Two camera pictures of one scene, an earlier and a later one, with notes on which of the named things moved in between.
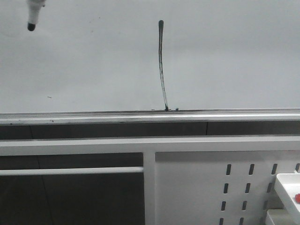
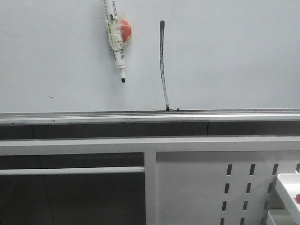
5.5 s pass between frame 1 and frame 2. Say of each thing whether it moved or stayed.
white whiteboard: stayed
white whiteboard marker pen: moved
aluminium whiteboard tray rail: stayed
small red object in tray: stayed
